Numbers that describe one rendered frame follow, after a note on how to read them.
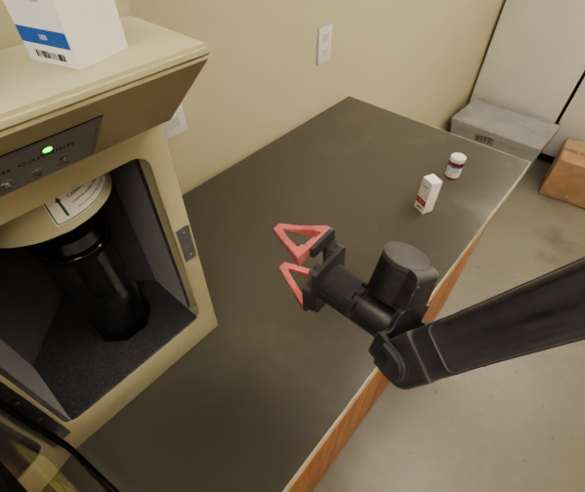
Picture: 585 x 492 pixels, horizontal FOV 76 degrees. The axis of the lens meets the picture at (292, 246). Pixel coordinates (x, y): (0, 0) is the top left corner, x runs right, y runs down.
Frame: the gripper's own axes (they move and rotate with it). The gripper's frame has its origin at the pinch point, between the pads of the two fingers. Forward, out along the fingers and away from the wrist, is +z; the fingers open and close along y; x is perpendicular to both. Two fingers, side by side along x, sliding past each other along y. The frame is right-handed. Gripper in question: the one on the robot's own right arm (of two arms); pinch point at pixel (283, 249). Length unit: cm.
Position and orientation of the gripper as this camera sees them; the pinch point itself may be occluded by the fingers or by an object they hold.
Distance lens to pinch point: 57.0
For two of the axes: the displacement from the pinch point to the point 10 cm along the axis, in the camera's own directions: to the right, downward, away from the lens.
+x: -6.6, 6.2, -4.3
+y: -0.6, -6.1, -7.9
